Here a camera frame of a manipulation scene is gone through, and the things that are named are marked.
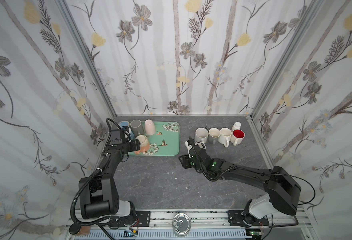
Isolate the cream mug with orange handle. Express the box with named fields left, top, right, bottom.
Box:
left=135, top=135, right=150, bottom=155

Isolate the beige mug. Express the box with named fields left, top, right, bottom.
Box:
left=194, top=128, right=209, bottom=144

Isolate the pink mug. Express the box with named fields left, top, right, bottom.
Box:
left=145, top=120, right=156, bottom=136

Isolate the green plastic tray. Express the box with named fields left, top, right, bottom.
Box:
left=139, top=121, right=180, bottom=157

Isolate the white cream mug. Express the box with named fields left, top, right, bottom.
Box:
left=218, top=128, right=232, bottom=148

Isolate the white mug with red inside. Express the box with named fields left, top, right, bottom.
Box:
left=230, top=130, right=245, bottom=146

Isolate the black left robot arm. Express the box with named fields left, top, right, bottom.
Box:
left=70, top=118, right=141, bottom=240

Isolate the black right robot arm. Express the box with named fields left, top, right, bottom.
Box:
left=178, top=137, right=312, bottom=228

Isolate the blue mug with brown rim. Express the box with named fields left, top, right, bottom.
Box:
left=119, top=121, right=135, bottom=139

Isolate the tall dark grey mug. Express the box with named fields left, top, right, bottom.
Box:
left=130, top=120, right=145, bottom=137

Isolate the white plastic bottle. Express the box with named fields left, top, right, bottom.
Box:
left=231, top=122, right=241, bottom=132

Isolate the round metal lid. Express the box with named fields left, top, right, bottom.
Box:
left=172, top=213, right=191, bottom=237

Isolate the black allen key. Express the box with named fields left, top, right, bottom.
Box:
left=268, top=215, right=299, bottom=229

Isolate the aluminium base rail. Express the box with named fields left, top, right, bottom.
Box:
left=66, top=209, right=319, bottom=240

